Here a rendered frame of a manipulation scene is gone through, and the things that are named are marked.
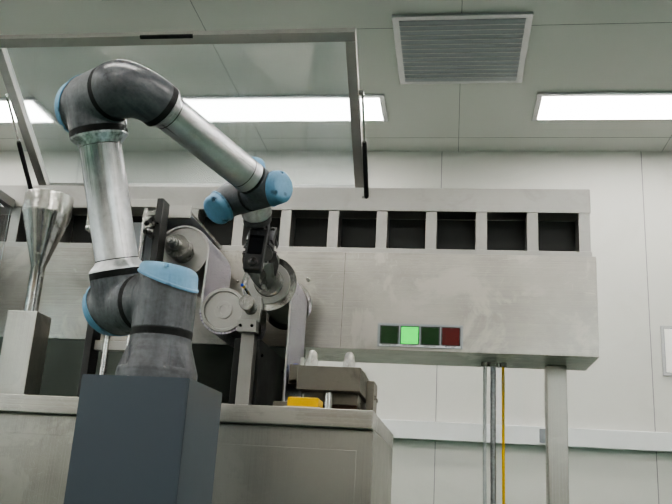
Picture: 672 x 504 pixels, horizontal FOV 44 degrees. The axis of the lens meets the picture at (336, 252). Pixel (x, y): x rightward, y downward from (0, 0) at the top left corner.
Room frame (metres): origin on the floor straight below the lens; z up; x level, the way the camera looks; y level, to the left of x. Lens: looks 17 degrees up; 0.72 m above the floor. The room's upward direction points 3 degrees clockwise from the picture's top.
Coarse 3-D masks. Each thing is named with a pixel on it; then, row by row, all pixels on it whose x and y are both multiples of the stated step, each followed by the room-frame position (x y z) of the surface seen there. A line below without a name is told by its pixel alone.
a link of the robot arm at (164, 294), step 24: (144, 264) 1.51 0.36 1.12; (168, 264) 1.50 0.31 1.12; (120, 288) 1.56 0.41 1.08; (144, 288) 1.50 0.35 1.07; (168, 288) 1.50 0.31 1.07; (192, 288) 1.53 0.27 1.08; (120, 312) 1.56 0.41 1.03; (144, 312) 1.50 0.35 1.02; (168, 312) 1.50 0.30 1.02; (192, 312) 1.54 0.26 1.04
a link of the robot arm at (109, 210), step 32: (64, 96) 1.51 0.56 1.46; (64, 128) 1.57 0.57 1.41; (96, 128) 1.50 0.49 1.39; (96, 160) 1.53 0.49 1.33; (96, 192) 1.55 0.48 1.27; (128, 192) 1.59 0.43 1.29; (96, 224) 1.57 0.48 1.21; (128, 224) 1.58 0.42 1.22; (96, 256) 1.59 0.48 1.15; (128, 256) 1.59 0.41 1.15; (96, 288) 1.59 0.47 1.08; (96, 320) 1.62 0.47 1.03
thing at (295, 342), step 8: (288, 320) 2.12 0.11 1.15; (296, 320) 2.21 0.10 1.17; (288, 328) 2.12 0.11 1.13; (296, 328) 2.22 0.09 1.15; (304, 328) 2.34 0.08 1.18; (288, 336) 2.12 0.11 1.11; (296, 336) 2.23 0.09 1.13; (304, 336) 2.35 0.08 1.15; (288, 344) 2.13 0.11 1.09; (296, 344) 2.24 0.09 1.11; (288, 352) 2.13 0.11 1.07; (296, 352) 2.24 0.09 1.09; (288, 360) 2.14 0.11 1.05; (296, 360) 2.25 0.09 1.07; (288, 368) 2.15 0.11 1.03; (288, 376) 2.16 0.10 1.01
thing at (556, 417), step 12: (552, 372) 2.50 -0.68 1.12; (564, 372) 2.49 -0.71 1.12; (552, 384) 2.50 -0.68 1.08; (564, 384) 2.49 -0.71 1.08; (552, 396) 2.50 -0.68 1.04; (564, 396) 2.49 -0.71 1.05; (552, 408) 2.50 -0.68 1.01; (564, 408) 2.49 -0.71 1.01; (552, 420) 2.50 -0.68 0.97; (564, 420) 2.49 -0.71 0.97; (552, 432) 2.50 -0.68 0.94; (564, 432) 2.49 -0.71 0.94; (552, 444) 2.50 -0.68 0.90; (564, 444) 2.49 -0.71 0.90; (552, 456) 2.50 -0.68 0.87; (564, 456) 2.49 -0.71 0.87; (552, 468) 2.50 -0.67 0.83; (564, 468) 2.49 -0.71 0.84; (552, 480) 2.50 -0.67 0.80; (564, 480) 2.49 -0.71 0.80; (552, 492) 2.50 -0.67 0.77; (564, 492) 2.49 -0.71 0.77
